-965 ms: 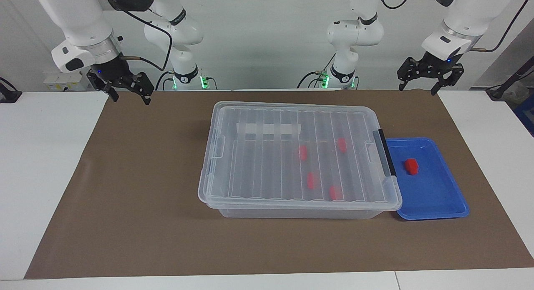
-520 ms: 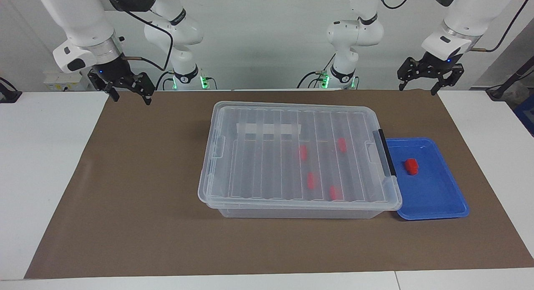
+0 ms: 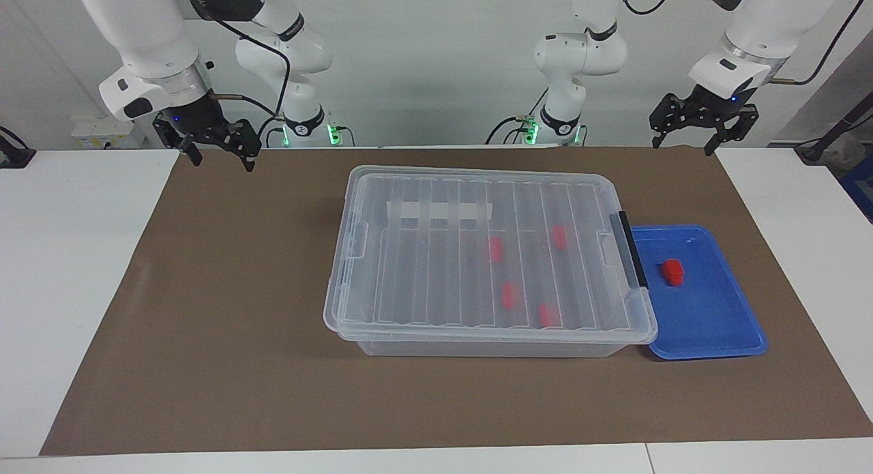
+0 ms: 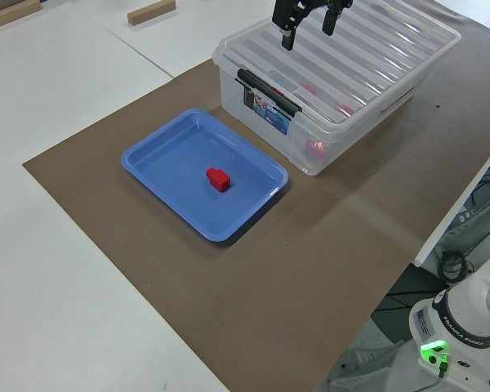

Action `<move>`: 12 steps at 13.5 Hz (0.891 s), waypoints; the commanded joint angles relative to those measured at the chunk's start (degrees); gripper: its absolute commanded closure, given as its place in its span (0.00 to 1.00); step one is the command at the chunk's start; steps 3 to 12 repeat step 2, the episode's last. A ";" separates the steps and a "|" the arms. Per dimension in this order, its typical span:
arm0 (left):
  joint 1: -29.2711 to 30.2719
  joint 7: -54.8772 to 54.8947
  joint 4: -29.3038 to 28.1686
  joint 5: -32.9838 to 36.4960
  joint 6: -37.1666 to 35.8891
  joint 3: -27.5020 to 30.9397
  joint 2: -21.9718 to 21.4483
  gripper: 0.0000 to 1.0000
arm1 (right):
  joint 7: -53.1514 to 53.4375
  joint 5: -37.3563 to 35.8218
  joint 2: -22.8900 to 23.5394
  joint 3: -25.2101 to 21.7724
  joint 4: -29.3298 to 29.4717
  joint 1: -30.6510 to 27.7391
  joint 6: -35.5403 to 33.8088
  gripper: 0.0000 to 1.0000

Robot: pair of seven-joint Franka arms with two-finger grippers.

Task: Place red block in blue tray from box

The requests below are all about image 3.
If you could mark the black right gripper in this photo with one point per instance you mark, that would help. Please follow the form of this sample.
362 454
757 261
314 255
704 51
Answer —
194 123

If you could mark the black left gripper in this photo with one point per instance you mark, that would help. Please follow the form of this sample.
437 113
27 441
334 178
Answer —
716 109

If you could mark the red block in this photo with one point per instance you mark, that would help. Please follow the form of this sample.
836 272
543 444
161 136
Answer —
509 294
559 236
673 273
495 249
548 315

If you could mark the clear ribbed plastic lid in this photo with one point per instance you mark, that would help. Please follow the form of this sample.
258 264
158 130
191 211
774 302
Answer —
436 276

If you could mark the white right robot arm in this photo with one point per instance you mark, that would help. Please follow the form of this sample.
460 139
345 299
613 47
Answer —
143 31

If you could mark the blue plastic tray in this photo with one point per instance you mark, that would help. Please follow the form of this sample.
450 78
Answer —
709 317

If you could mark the clear plastic storage box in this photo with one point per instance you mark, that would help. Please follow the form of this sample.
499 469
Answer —
477 349

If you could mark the black stand pole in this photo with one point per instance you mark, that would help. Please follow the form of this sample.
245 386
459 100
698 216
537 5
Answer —
839 129

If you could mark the blue crate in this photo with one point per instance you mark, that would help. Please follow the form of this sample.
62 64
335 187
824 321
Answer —
861 187

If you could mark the brown table mat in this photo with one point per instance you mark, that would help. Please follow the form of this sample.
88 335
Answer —
204 324

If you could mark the white wall socket box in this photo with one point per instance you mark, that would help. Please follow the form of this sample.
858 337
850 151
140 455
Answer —
89 141

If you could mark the black clamp mount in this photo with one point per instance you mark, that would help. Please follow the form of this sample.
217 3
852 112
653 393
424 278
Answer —
13 157

